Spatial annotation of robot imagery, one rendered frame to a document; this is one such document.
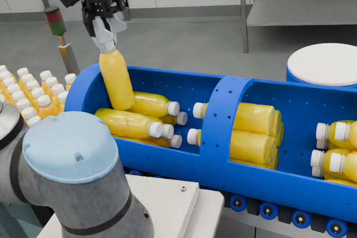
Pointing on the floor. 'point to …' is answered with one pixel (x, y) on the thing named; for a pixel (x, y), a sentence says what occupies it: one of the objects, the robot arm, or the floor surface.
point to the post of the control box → (8, 224)
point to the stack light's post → (69, 59)
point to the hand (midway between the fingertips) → (106, 43)
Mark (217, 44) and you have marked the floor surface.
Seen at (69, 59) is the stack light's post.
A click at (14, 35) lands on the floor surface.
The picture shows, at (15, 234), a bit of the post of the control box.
